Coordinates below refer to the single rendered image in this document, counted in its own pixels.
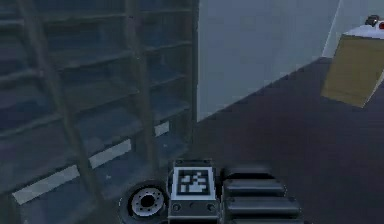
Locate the dark grey shelf unit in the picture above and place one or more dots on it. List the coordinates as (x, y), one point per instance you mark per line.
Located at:
(83, 83)

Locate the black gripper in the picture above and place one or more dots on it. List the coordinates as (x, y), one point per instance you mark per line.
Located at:
(146, 202)

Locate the dark small object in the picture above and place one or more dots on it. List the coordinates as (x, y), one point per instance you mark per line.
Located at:
(372, 20)

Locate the tan cabinet with white top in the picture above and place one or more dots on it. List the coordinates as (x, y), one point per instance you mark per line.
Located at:
(358, 68)

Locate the red round object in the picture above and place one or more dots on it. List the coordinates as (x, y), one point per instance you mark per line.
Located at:
(381, 25)

